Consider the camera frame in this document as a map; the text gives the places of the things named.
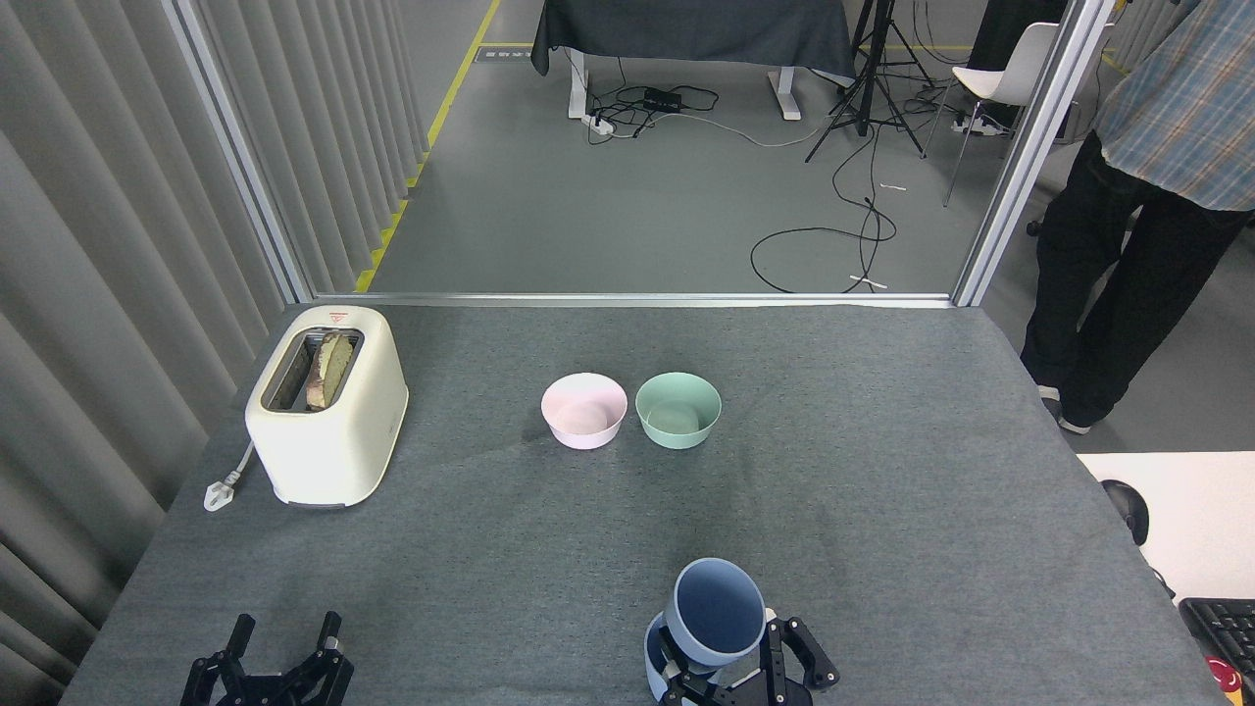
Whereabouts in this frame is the black computer mouse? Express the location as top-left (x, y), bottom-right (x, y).
top-left (1100, 479), bottom-right (1150, 547)

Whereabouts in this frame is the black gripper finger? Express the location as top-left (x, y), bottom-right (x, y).
top-left (180, 614), bottom-right (257, 706)
top-left (757, 616), bottom-right (841, 706)
top-left (655, 624), bottom-right (715, 705)
top-left (294, 611), bottom-right (356, 706)

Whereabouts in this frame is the blue cup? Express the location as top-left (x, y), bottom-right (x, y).
top-left (664, 558), bottom-right (768, 672)
top-left (644, 608), bottom-right (776, 705)

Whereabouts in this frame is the silver aluminium rail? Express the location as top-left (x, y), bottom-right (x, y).
top-left (312, 291), bottom-right (957, 311)

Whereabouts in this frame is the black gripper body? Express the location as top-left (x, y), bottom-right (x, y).
top-left (220, 671), bottom-right (317, 706)
top-left (667, 671), bottom-right (817, 706)

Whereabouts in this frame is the cream white toaster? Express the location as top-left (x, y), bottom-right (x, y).
top-left (244, 305), bottom-right (410, 509)

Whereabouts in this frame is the pink bowl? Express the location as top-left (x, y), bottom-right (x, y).
top-left (540, 373), bottom-right (628, 451)

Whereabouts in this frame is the white power plug with cable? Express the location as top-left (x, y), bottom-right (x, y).
top-left (203, 441), bottom-right (258, 514)

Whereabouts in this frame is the white plastic chair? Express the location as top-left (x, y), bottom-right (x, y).
top-left (922, 22), bottom-right (1117, 209)

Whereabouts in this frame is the toasted bread slice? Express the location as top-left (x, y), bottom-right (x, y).
top-left (305, 331), bottom-right (356, 411)

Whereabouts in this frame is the white desk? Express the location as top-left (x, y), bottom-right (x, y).
top-left (1076, 451), bottom-right (1255, 604)

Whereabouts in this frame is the person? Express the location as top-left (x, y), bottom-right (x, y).
top-left (1020, 0), bottom-right (1255, 435)

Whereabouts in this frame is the black tripod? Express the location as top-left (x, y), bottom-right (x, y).
top-left (804, 0), bottom-right (929, 165)

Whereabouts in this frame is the grey pleated curtain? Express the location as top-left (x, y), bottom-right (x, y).
top-left (0, 0), bottom-right (432, 706)
top-left (1108, 0), bottom-right (1178, 75)

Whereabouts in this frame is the table with dark cloth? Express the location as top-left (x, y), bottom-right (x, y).
top-left (530, 0), bottom-right (859, 124)

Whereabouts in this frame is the black keyboard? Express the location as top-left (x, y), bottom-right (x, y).
top-left (1178, 596), bottom-right (1255, 706)

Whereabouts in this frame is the silver aluminium post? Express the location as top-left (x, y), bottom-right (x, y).
top-left (162, 0), bottom-right (317, 305)
top-left (949, 0), bottom-right (1119, 309)

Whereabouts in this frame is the green bowl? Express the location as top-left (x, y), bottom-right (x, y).
top-left (634, 372), bottom-right (723, 451)

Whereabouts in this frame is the black floor cable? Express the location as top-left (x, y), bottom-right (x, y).
top-left (750, 123), bottom-right (899, 295)

